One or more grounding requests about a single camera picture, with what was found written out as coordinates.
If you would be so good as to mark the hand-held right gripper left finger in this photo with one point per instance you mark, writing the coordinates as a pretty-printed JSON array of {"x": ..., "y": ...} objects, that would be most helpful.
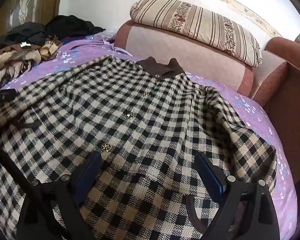
[{"x": 90, "y": 172}]

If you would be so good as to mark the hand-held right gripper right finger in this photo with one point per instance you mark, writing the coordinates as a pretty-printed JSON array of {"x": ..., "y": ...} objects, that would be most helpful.
[{"x": 210, "y": 177}]

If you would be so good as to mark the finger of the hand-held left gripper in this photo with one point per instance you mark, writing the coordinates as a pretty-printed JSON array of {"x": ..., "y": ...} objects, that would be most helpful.
[{"x": 2, "y": 96}]

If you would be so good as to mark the beige brown clothes pile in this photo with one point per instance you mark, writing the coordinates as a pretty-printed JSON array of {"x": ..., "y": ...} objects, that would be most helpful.
[{"x": 12, "y": 60}]

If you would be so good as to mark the wooden wardrobe with glass panel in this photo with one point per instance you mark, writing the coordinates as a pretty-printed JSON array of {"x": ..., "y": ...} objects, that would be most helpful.
[{"x": 22, "y": 5}]

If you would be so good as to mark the lilac garment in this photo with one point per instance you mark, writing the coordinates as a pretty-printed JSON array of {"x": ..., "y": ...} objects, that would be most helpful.
[{"x": 107, "y": 43}]

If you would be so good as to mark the pink padded headboard cushion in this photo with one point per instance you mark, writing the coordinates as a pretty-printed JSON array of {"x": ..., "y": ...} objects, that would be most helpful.
[
  {"x": 177, "y": 50},
  {"x": 277, "y": 80}
]

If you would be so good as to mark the black garment with white label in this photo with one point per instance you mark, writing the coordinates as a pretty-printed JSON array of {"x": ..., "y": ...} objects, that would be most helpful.
[{"x": 22, "y": 35}]

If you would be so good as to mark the black beige checkered coat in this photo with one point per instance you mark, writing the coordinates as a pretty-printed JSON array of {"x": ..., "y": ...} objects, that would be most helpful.
[{"x": 140, "y": 130}]

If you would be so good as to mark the purple floral bedsheet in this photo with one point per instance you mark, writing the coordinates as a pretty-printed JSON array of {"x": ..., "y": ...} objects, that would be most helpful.
[{"x": 252, "y": 105}]

